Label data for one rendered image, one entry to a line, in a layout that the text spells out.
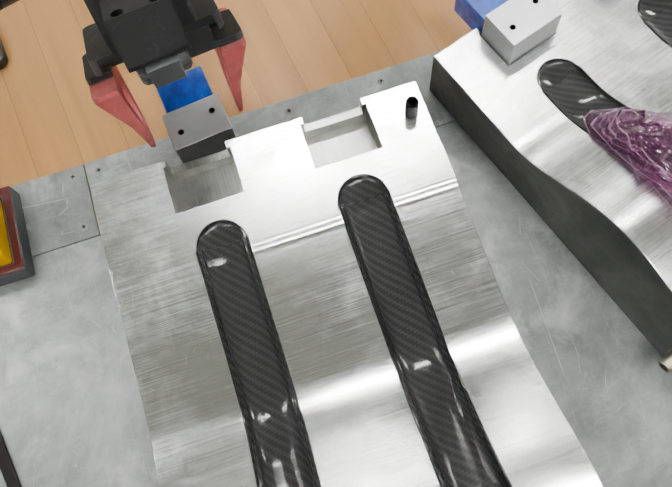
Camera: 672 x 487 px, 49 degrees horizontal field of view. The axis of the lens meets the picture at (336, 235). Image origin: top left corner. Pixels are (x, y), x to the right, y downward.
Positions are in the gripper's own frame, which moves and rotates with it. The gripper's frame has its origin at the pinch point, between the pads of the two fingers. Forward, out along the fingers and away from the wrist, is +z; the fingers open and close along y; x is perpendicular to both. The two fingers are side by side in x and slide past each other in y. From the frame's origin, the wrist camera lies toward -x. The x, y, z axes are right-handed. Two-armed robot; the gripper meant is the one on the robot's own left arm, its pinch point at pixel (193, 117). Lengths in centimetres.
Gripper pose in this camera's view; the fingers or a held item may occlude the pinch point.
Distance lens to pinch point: 63.4
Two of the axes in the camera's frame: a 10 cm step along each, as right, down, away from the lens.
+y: 9.2, -3.9, 0.8
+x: -3.2, -5.9, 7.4
